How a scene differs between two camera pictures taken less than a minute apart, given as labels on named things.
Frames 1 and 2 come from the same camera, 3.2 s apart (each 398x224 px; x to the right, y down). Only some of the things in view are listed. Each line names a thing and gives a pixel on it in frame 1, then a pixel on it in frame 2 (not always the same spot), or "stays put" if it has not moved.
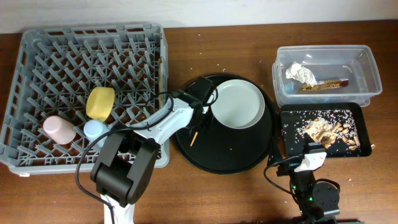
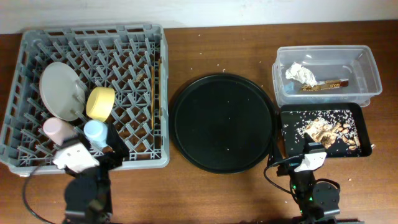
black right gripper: (287, 167) stays put
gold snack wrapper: (326, 84) stays put
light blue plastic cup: (94, 129) stays put
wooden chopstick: (194, 138) → (152, 91)
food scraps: (336, 127) stays put
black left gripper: (206, 126) → (115, 143)
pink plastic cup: (59, 130) stays put
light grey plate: (240, 104) → (62, 91)
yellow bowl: (99, 102) stays put
